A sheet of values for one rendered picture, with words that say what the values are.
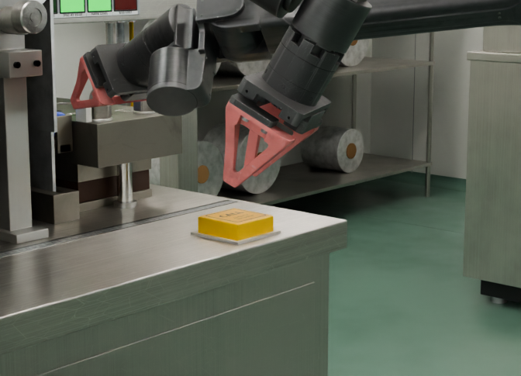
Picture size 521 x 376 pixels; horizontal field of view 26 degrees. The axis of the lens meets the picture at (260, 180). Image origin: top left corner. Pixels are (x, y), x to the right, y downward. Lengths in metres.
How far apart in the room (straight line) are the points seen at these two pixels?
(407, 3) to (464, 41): 5.03
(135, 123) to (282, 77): 0.58
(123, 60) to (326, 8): 0.42
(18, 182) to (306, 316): 0.43
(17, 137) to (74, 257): 0.18
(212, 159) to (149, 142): 3.37
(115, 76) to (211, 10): 0.15
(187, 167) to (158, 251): 1.05
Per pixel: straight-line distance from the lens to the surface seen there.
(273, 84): 1.02
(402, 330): 3.94
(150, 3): 2.08
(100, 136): 1.53
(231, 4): 1.29
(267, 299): 1.47
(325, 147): 5.70
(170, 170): 2.40
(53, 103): 1.52
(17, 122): 1.43
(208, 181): 4.96
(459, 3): 1.25
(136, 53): 1.35
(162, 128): 1.61
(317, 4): 1.01
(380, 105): 6.62
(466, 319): 4.09
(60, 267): 1.31
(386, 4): 1.26
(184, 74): 1.27
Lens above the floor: 1.24
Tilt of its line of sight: 11 degrees down
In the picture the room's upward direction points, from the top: straight up
